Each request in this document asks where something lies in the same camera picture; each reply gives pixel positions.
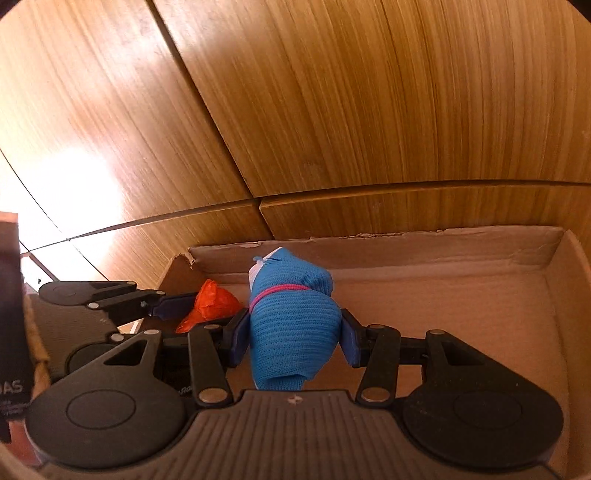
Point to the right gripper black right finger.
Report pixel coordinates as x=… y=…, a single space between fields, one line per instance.
x=381 y=351

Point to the orange sock bundle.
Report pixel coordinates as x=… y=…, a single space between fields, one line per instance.
x=211 y=303

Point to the brown cardboard box tray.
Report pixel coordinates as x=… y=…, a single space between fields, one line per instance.
x=519 y=294

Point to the blue sock with pink band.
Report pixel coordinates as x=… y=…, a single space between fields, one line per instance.
x=294 y=322

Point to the wooden wardrobe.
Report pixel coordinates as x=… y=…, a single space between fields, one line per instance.
x=133 y=130

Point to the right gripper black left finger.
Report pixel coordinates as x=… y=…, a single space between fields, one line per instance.
x=152 y=368

